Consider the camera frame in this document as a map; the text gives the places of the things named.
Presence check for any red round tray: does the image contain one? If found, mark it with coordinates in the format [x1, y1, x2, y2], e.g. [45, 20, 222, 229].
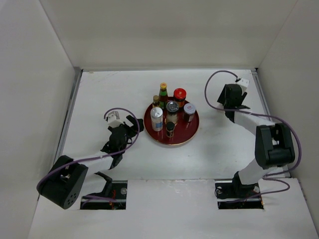
[144, 97, 199, 145]

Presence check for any silver lid pepper jar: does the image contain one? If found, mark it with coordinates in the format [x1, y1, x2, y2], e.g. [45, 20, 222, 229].
[183, 103, 196, 122]

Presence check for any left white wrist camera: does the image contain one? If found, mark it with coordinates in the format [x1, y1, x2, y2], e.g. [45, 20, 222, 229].
[105, 111, 124, 128]

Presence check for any grey lid spice shaker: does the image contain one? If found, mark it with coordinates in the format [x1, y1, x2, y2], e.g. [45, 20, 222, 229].
[165, 101, 179, 124]

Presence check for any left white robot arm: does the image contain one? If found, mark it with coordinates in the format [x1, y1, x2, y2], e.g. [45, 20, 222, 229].
[36, 111, 144, 209]

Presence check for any small dark spice jar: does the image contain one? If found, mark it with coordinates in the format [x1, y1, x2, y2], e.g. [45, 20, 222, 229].
[166, 121, 175, 138]

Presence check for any red lid sauce jar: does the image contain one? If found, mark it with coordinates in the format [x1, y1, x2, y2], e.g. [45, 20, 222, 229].
[173, 88, 187, 110]

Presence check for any green label sauce bottle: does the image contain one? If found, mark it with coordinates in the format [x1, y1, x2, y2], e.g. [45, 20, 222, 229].
[159, 83, 168, 110]

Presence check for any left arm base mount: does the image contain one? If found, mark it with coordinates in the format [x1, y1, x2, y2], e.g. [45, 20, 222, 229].
[80, 172, 128, 211]

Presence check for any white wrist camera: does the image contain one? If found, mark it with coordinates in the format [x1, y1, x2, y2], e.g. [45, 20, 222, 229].
[105, 111, 124, 128]
[235, 78, 250, 93]

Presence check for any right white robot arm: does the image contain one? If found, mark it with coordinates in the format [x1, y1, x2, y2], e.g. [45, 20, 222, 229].
[217, 84, 295, 198]

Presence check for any purple cable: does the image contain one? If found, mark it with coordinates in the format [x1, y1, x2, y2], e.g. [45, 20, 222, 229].
[36, 107, 141, 207]
[204, 70, 303, 204]

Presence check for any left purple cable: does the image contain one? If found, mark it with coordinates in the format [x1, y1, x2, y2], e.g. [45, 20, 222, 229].
[36, 107, 141, 207]

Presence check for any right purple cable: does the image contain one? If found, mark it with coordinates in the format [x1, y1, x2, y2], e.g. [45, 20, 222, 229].
[204, 70, 303, 204]

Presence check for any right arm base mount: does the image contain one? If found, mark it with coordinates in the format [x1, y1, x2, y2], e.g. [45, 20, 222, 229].
[215, 182, 264, 210]

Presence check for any tall silver lid jar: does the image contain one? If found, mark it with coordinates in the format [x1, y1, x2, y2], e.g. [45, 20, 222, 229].
[150, 107, 163, 132]

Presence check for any small yellow label bottle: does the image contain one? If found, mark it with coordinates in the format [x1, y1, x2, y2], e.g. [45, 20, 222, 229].
[152, 95, 160, 108]

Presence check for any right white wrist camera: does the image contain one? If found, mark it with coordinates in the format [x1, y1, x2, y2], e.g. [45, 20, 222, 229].
[235, 78, 250, 93]

